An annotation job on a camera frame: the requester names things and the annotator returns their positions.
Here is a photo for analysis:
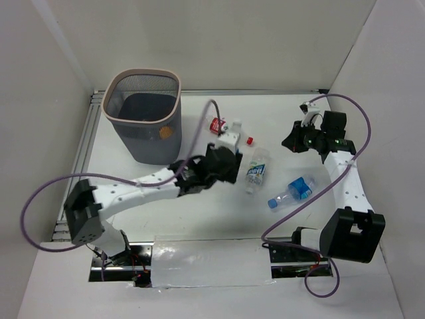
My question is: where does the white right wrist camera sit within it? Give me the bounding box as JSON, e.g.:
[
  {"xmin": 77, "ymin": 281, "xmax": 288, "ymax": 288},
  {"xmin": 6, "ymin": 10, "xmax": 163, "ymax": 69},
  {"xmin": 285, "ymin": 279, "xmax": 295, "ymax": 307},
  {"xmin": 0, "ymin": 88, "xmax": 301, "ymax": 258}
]
[{"xmin": 299, "ymin": 102, "xmax": 320, "ymax": 127}]

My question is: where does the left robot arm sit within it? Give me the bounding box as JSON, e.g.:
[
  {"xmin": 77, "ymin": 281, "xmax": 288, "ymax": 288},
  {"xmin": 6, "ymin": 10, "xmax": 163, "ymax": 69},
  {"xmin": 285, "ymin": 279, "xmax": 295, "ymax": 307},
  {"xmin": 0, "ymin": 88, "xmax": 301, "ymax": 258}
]
[{"xmin": 64, "ymin": 143, "xmax": 242, "ymax": 265}]

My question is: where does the clear bottle green blue label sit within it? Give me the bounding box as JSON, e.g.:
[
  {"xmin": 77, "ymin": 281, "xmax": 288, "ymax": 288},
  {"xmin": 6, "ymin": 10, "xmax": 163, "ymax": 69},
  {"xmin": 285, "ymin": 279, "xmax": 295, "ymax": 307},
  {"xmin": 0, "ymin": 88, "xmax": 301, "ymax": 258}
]
[{"xmin": 245, "ymin": 148, "xmax": 270, "ymax": 195}]

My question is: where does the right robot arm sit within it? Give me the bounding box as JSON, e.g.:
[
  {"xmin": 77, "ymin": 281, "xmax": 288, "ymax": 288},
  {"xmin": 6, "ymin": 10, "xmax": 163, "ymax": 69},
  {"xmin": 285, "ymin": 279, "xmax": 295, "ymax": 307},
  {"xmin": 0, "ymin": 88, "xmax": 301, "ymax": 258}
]
[{"xmin": 282, "ymin": 107, "xmax": 385, "ymax": 263}]

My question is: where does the grey mesh waste bin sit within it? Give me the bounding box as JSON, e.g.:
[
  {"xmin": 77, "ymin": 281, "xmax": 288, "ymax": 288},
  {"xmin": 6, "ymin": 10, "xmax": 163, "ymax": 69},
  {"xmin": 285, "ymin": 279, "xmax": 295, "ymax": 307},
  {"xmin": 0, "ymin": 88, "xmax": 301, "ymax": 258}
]
[{"xmin": 101, "ymin": 68, "xmax": 182, "ymax": 165}]

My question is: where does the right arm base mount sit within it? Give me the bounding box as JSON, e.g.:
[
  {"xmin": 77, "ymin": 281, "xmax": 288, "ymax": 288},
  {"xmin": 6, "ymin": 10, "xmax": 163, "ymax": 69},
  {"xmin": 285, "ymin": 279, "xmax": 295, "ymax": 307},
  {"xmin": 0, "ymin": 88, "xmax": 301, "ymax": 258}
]
[{"xmin": 262, "ymin": 243, "xmax": 333, "ymax": 279}]

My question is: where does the orange juice bottle gold cap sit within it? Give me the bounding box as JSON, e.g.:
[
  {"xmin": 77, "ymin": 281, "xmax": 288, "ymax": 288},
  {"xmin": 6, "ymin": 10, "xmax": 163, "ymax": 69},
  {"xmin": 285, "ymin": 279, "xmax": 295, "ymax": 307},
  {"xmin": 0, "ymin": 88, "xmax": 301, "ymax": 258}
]
[{"xmin": 159, "ymin": 126, "xmax": 174, "ymax": 140}]

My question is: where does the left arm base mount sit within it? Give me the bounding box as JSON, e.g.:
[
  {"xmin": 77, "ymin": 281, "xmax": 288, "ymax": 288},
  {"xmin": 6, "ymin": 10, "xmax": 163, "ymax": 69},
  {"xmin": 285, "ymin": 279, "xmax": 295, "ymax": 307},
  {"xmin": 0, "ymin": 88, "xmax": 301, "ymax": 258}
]
[{"xmin": 88, "ymin": 242, "xmax": 154, "ymax": 288}]

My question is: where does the clear bottle red label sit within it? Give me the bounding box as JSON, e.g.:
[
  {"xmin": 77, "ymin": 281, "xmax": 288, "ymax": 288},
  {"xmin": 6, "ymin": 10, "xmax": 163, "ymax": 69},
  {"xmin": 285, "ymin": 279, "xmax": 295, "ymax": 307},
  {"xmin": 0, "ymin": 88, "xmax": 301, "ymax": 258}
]
[{"xmin": 203, "ymin": 115, "xmax": 254, "ymax": 146}]

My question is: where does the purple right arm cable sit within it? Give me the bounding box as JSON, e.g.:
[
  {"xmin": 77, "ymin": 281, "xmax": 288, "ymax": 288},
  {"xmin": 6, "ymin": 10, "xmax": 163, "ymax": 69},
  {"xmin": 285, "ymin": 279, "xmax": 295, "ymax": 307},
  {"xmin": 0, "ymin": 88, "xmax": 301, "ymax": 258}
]
[{"xmin": 261, "ymin": 93, "xmax": 371, "ymax": 298}]

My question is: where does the crushed bottle blue label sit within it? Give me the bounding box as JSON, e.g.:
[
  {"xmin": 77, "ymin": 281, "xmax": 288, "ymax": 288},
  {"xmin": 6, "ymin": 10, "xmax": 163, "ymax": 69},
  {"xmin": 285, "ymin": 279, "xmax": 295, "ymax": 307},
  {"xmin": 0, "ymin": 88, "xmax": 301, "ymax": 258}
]
[{"xmin": 268, "ymin": 175, "xmax": 317, "ymax": 211}]

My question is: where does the aluminium frame rail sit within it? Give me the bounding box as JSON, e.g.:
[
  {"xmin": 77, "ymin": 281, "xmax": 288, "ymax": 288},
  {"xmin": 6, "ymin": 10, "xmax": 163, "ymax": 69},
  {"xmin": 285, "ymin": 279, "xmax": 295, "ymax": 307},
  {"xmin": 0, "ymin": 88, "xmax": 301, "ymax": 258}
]
[{"xmin": 51, "ymin": 90, "xmax": 104, "ymax": 242}]

